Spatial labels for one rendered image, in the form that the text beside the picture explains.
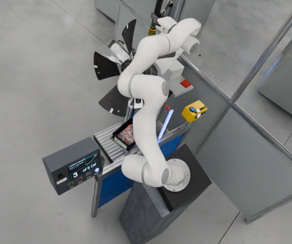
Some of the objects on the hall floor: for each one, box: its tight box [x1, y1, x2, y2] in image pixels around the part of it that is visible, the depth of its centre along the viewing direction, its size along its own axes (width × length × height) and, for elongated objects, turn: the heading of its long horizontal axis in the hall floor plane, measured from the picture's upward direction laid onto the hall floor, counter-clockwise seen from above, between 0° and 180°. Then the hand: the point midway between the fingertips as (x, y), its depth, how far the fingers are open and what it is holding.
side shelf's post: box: [156, 98, 168, 127], centre depth 266 cm, size 4×4×83 cm
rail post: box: [172, 129, 190, 153], centre depth 238 cm, size 4×4×78 cm
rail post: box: [90, 178, 102, 218], centre depth 195 cm, size 4×4×78 cm
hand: (156, 15), depth 138 cm, fingers closed on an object, 4 cm apart
